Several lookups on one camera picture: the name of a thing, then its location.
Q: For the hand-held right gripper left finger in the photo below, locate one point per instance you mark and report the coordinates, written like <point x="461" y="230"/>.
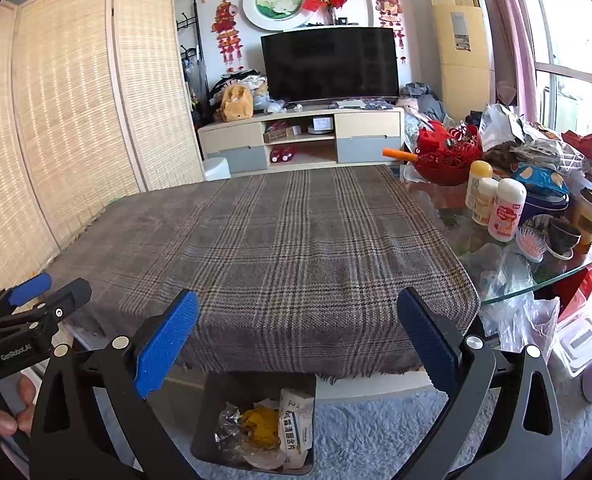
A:
<point x="165" y="345"/>

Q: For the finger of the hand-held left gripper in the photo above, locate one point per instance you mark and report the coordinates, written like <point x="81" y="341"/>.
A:
<point x="28" y="287"/>
<point x="60" y="305"/>

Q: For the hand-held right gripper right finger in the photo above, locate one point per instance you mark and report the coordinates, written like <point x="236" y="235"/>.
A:
<point x="428" y="342"/>

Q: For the dark grey trash bin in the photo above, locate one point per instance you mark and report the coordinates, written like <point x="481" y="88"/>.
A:
<point x="208" y="440"/>

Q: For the clear plastic bag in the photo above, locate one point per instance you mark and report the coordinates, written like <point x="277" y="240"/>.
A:
<point x="228" y="430"/>

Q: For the yellow envelope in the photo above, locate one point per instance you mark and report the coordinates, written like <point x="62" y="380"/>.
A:
<point x="261" y="425"/>

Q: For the white cardboard medicine box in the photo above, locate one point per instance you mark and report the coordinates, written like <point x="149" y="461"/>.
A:
<point x="296" y="430"/>

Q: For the translucent plastic bag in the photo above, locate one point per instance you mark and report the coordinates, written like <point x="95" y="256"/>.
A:
<point x="521" y="310"/>

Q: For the light grey shag rug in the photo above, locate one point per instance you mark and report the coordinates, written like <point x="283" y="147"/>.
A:
<point x="376" y="435"/>

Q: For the pink hairbrush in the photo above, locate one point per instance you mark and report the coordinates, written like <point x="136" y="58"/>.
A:
<point x="531" y="244"/>

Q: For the small white bottle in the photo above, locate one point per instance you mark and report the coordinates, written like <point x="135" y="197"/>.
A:
<point x="483" y="205"/>

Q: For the white lidded storage box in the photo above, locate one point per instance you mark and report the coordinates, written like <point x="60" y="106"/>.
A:
<point x="578" y="340"/>

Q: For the pink label white bottle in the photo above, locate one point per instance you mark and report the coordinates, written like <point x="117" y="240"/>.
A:
<point x="506" y="212"/>

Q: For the grey plaid tablecloth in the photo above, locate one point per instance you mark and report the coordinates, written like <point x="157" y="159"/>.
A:
<point x="286" y="240"/>

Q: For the woven folding screen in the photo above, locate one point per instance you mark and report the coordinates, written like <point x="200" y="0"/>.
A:
<point x="65" y="125"/>

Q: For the red storage box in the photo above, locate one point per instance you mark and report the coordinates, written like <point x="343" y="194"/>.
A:
<point x="586" y="282"/>

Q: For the yellow cap white bottle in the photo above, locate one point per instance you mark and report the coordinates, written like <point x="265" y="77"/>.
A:
<point x="477" y="180"/>

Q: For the black cup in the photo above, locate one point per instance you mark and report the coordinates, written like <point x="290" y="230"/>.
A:
<point x="563" y="237"/>

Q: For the blue round tin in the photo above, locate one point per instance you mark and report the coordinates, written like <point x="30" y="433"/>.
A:
<point x="546" y="210"/>

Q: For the red openwork basket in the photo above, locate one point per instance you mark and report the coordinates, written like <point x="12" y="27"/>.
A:
<point x="448" y="162"/>

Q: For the white plastic stool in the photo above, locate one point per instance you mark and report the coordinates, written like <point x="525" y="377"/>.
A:
<point x="216" y="169"/>

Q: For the orange carrot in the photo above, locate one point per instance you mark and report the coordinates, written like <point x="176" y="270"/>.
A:
<point x="401" y="154"/>

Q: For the blue chips bag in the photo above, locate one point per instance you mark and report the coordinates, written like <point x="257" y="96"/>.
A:
<point x="541" y="180"/>

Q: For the brown paper cup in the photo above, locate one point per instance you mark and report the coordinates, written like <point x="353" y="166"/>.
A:
<point x="588" y="215"/>

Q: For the beige grey television cabinet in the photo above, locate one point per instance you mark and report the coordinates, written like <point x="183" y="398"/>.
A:
<point x="366" y="130"/>

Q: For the silver snack bags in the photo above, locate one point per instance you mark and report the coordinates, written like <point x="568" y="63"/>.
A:
<point x="546" y="150"/>

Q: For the white plastic bag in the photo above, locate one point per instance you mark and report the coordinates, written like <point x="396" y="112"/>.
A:
<point x="498" y="127"/>

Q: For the small cardboard boxes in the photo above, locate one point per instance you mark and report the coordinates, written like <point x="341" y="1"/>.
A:
<point x="281" y="136"/>

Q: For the pile of clothes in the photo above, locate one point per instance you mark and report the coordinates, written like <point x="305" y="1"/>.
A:
<point x="423" y="102"/>

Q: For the white round device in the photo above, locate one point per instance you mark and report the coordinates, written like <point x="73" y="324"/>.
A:
<point x="320" y="125"/>

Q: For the yellow plush backpack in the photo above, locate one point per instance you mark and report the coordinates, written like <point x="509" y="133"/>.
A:
<point x="235" y="105"/>

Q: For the black coat rack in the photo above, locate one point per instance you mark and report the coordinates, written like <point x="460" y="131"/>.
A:
<point x="188" y="50"/>

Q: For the black flat television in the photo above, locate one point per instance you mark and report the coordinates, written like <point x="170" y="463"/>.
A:
<point x="331" y="62"/>

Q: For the beige standing air conditioner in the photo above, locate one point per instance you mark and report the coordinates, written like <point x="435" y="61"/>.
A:
<point x="458" y="45"/>

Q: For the red hanging fish ornament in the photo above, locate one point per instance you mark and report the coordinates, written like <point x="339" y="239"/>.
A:
<point x="228" y="32"/>

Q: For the pink curtain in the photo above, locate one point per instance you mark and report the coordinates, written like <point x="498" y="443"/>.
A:
<point x="513" y="35"/>

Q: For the red hanging doll ornament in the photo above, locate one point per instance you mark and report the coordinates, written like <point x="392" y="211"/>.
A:
<point x="388" y="10"/>

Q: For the window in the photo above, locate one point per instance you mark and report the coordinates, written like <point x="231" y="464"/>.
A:
<point x="571" y="35"/>

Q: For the round white wall plate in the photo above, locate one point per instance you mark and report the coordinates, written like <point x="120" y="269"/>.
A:
<point x="276" y="2"/>

